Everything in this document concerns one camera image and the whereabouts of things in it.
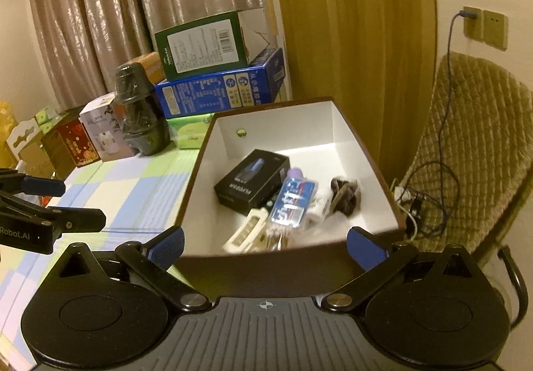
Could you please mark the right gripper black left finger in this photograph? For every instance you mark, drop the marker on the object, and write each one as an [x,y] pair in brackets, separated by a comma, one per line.
[151,260]

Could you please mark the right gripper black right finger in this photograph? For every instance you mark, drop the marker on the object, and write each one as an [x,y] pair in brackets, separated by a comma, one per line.
[380,265]

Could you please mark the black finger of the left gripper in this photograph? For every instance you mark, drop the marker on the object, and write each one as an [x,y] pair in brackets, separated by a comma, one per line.
[13,182]
[54,221]

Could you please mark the blue dental floss pick box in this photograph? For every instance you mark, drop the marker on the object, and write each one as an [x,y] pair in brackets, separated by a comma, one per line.
[292,202]

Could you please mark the dark snack wrapper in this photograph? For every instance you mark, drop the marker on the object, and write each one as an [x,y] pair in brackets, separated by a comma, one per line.
[345,195]

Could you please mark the brown box white cutout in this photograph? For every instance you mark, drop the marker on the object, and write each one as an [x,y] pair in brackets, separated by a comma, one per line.
[25,143]

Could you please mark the yellow plastic bag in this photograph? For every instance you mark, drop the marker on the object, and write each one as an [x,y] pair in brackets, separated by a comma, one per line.
[7,124]

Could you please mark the dark red gift box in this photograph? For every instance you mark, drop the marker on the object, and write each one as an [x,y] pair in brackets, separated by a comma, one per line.
[68,144]

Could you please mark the small green box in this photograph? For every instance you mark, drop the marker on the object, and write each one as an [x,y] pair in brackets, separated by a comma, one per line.
[45,116]

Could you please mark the white pill bottle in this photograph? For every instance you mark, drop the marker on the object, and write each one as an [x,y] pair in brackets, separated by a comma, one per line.
[319,207]

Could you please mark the white remote strip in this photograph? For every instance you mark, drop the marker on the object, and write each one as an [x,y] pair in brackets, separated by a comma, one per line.
[248,233]

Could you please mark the white humidifier box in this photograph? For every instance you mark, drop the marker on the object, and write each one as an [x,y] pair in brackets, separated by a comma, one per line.
[101,124]

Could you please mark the purple tube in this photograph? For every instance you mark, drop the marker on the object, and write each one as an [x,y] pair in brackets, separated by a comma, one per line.
[294,175]

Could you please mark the brown cardboard box white inside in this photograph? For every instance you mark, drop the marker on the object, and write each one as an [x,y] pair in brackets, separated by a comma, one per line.
[272,196]

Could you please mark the black product box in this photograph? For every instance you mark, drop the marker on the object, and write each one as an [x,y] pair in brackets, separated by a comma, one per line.
[253,181]

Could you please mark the green tissue pack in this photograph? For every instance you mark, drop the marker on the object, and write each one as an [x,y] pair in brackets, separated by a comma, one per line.
[189,132]

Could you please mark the blue carton box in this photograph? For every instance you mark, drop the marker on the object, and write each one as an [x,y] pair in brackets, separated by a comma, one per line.
[257,84]

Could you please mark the dark green carton box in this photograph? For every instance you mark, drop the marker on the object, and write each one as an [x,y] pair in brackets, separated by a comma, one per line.
[209,44]

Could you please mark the wall power socket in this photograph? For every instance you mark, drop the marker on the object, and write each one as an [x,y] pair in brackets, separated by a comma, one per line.
[486,26]

